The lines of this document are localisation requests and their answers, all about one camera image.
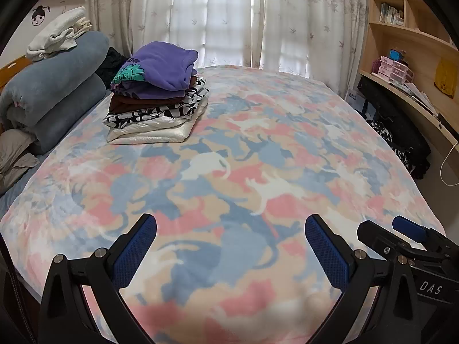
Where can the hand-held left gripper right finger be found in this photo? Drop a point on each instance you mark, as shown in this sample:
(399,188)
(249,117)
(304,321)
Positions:
(328,254)

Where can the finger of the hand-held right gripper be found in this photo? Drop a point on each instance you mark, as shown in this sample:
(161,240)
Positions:
(376,236)
(408,227)

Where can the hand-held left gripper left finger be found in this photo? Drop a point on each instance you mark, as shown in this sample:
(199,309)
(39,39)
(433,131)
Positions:
(138,249)

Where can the purple zip hoodie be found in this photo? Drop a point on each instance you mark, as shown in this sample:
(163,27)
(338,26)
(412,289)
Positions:
(161,64)

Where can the pile of white clothes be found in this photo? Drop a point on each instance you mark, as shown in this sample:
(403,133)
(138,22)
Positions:
(57,30)

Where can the black white patterned cloth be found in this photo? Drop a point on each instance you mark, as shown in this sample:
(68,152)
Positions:
(400,154)

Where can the black case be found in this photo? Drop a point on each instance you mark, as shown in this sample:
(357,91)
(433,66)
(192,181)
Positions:
(398,125)

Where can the black flat device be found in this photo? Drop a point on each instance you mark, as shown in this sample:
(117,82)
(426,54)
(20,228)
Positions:
(445,122)

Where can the pastel cat print blanket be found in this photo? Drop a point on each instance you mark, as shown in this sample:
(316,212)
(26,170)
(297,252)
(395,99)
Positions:
(251,150)

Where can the stack of papers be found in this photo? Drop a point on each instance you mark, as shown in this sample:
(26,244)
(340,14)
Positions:
(419,96)

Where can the black white patterned folded garment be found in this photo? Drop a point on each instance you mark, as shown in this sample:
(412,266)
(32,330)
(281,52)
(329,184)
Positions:
(150,114)

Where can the white labelled box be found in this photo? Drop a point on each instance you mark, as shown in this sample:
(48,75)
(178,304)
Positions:
(355,98)

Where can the brown folded garment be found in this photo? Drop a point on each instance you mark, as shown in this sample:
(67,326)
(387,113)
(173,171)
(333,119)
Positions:
(136,104)

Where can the grey crumpled cloth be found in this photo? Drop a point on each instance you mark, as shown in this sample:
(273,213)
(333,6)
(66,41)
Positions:
(14,157)

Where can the yellow cloth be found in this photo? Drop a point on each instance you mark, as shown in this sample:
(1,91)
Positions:
(446,77)

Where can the pink drawer organizer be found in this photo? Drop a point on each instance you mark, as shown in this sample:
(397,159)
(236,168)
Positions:
(394,70)

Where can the small blue box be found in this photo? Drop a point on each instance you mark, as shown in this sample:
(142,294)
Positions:
(397,54)

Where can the blue-grey rolled duvet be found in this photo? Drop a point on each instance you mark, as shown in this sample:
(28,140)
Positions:
(53,86)

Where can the wooden bookshelf desk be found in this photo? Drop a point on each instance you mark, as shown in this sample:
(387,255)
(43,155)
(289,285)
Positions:
(412,39)

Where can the dark crumpled garment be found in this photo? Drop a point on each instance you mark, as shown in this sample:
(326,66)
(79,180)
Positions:
(113,61)

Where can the row of books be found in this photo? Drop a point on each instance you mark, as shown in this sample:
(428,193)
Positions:
(391,14)

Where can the wooden headboard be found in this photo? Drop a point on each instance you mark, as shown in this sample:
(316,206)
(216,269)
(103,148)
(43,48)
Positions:
(14,68)

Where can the white floral curtain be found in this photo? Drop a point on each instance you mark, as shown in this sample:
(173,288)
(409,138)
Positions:
(315,18)
(186,10)

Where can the face wall sticker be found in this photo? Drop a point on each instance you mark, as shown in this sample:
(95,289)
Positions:
(38,16)

